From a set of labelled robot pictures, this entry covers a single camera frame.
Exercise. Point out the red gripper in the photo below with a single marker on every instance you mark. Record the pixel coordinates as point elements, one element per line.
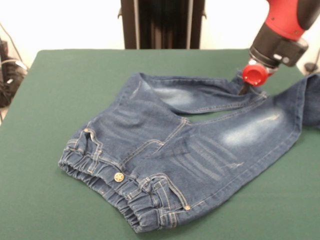
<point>253,75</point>

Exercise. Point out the blue denim jeans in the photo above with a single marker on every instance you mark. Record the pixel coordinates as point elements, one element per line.
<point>175,150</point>

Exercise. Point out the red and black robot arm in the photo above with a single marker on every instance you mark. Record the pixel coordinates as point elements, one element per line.
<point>282,32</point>

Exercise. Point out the dark green table cloth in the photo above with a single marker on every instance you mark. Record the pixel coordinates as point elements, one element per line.
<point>37,112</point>

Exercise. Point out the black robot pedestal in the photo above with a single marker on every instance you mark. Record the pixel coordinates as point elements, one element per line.
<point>162,25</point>

